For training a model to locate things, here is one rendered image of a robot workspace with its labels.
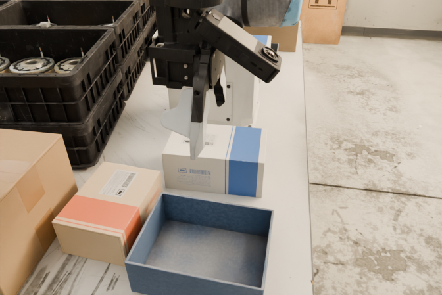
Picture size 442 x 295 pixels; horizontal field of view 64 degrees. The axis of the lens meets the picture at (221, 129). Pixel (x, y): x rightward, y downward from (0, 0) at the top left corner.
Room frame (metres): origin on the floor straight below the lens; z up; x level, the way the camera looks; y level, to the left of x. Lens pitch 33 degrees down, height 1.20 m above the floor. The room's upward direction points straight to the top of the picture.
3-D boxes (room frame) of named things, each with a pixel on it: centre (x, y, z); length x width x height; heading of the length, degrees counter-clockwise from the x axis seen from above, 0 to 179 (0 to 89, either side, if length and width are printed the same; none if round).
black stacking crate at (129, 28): (1.05, 0.47, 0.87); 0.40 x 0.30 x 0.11; 89
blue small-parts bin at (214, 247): (0.37, 0.02, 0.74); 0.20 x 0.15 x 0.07; 77
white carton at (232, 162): (0.59, 0.01, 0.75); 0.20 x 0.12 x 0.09; 81
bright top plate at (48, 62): (0.82, 0.47, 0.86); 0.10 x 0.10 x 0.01
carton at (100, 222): (0.45, 0.19, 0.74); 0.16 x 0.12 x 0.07; 166
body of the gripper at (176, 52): (0.45, 0.04, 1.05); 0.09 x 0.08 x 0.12; 77
